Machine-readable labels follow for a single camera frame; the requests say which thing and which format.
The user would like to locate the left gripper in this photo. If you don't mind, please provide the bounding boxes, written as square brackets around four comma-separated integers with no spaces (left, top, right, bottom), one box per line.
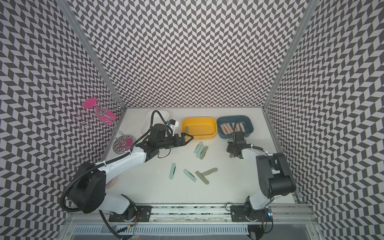
[158,133,195,151]

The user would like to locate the yellow storage box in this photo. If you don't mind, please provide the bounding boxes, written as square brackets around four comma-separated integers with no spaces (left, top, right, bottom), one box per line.
[182,117,218,140]

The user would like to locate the dark teal storage box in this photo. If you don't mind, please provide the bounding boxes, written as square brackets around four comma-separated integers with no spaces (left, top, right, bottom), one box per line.
[217,115,254,139]

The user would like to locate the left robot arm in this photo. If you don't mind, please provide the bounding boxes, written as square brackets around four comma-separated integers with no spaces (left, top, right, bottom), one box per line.
[60,110,194,220]

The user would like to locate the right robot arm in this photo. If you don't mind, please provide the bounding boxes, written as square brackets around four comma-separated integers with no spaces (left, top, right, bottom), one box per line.
[227,131,297,222]

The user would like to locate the mint fruit knife upper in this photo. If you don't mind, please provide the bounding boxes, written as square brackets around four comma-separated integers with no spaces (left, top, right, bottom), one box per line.
[194,142,203,154]

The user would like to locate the mint fruit knife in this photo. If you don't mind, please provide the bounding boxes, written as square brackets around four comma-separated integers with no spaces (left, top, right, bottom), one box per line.
[196,145,205,158]
[169,163,176,180]
[194,142,203,154]
[183,169,197,183]

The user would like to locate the mint fruit knife middle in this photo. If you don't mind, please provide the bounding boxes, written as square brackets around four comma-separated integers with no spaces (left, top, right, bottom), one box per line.
[196,145,205,158]

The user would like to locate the olive fruit knife angled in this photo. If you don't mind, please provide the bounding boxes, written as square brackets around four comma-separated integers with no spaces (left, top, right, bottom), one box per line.
[202,168,218,177]

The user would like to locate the mint fruit knife lower left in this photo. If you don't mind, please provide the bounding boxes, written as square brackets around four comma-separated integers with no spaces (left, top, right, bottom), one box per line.
[169,163,176,180]

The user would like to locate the white storage box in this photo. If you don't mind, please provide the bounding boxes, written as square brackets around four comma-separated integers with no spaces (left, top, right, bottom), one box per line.
[140,110,170,135]

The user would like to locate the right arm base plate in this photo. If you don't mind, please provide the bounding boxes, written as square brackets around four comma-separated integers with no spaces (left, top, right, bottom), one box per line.
[230,205,273,223]

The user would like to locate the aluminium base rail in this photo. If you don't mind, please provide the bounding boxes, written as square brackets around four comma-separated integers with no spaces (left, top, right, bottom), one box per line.
[64,202,320,228]

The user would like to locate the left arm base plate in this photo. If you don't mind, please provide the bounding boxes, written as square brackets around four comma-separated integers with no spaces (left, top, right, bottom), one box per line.
[109,206,153,223]

